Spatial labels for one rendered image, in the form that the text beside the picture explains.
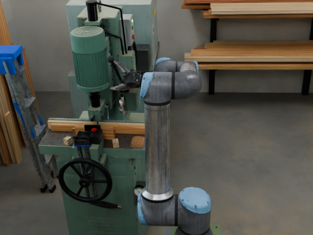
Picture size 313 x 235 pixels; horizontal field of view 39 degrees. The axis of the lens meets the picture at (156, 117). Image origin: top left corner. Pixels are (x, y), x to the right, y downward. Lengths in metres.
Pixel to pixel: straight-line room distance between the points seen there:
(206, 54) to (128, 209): 2.05
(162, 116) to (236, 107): 2.81
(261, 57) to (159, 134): 2.51
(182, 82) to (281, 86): 3.21
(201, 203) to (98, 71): 0.86
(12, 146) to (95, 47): 1.89
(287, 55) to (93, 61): 2.46
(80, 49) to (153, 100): 0.58
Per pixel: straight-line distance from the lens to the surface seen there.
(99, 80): 2.36
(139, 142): 2.44
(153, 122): 1.91
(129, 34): 2.58
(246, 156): 3.93
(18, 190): 3.77
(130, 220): 2.74
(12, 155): 4.05
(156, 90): 1.85
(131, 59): 2.52
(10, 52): 3.17
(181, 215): 2.08
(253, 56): 4.32
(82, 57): 2.30
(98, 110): 2.46
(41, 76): 5.15
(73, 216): 2.82
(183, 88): 1.86
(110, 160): 2.48
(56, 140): 2.57
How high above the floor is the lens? 2.26
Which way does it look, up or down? 30 degrees down
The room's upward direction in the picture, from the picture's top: 2 degrees counter-clockwise
